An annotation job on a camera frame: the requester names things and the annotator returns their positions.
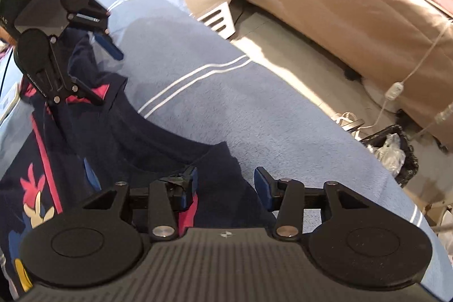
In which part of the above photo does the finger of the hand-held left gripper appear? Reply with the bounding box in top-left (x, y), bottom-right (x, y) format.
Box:
top-left (42, 36), bottom-right (106, 107)
top-left (67, 1), bottom-right (125, 61)

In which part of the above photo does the black trash bin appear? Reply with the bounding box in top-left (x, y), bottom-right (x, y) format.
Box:
top-left (361, 124), bottom-right (420, 187)

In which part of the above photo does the white floor object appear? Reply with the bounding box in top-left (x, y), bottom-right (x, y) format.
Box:
top-left (332, 112), bottom-right (366, 140)

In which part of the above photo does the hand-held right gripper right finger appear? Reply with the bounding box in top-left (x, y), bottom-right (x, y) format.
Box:
top-left (254, 166), bottom-right (369, 241)

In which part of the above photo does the navy cartoon print shirt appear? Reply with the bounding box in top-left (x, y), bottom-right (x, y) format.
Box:
top-left (0, 28), bottom-right (277, 299)

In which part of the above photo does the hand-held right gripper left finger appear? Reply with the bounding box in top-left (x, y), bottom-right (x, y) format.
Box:
top-left (83, 166), bottom-right (199, 242)

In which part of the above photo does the white slotted plastic stool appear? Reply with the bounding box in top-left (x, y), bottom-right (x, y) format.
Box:
top-left (197, 1), bottom-right (236, 41)

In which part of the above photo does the light blue striped blanket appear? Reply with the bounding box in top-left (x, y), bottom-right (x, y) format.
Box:
top-left (0, 0), bottom-right (453, 302)

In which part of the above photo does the white cable with switch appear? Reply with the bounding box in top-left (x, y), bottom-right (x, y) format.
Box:
top-left (374, 19), bottom-right (453, 133)

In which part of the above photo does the clear plastic cable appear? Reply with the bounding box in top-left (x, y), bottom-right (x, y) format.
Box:
top-left (413, 109), bottom-right (453, 142)

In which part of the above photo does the beige covered sofa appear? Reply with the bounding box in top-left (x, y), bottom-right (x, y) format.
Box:
top-left (235, 0), bottom-right (453, 147)

